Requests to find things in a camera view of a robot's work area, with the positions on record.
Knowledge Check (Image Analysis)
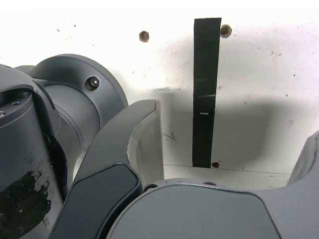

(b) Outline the black tape strip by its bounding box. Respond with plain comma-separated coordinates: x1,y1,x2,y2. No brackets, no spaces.
191,17,222,168

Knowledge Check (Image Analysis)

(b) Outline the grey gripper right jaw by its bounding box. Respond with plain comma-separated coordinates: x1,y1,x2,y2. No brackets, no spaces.
106,130,319,239

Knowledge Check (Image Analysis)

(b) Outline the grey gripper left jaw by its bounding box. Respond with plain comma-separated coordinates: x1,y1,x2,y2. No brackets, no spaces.
48,99,165,239

